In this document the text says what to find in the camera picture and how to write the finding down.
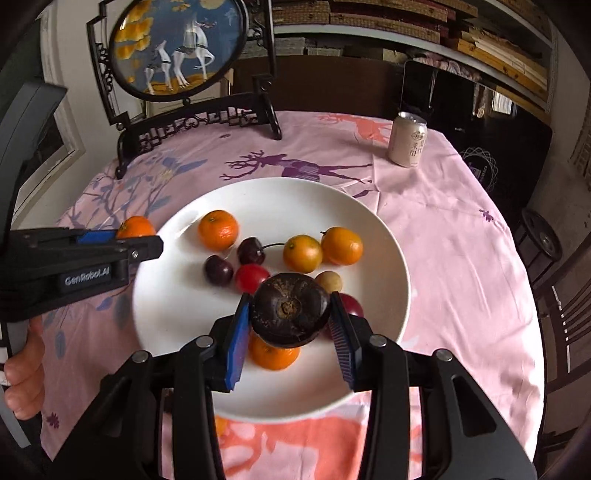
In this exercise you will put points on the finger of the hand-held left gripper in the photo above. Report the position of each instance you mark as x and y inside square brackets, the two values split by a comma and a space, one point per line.
[138, 249]
[97, 237]

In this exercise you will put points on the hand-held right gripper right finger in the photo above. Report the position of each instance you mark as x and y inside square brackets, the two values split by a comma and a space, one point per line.
[341, 344]

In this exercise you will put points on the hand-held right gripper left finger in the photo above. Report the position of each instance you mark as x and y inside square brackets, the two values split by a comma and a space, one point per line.
[238, 344]

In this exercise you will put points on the tangerine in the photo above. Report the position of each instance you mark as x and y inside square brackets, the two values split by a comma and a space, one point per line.
[341, 246]
[136, 226]
[218, 230]

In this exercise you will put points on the smooth orange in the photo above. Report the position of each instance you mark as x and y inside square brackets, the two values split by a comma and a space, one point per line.
[272, 358]
[302, 254]
[220, 425]

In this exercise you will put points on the red cherry tomato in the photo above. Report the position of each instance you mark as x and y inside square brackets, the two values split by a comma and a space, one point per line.
[249, 279]
[352, 305]

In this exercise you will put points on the white round plate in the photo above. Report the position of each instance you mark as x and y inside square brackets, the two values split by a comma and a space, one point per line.
[175, 300]

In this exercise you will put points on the tan longan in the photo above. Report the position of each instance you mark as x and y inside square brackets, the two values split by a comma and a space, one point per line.
[328, 280]

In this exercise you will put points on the dark cherry with long stem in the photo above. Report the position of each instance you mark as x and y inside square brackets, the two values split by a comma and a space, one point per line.
[250, 251]

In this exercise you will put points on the person's left hand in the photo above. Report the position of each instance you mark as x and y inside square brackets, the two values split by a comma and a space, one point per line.
[25, 374]

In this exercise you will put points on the pink printed tablecloth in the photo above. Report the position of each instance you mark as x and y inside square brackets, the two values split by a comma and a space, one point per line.
[461, 286]

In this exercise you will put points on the round deer painting table screen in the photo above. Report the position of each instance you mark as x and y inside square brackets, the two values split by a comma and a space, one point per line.
[180, 46]

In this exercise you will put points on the beige drink can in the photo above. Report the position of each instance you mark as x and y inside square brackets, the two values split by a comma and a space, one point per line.
[408, 141]

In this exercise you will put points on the dark wooden chair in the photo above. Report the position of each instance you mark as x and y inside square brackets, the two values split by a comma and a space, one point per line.
[565, 350]

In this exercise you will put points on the black bag with white pattern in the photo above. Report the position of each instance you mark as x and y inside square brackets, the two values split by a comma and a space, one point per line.
[489, 170]

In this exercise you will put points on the round black stool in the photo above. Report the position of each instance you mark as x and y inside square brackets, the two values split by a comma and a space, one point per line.
[545, 235]

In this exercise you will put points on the black flat panel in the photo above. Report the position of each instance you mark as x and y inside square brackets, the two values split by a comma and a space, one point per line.
[418, 87]

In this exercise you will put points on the shelf of flat boxes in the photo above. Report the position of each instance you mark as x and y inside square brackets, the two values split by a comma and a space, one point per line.
[415, 27]

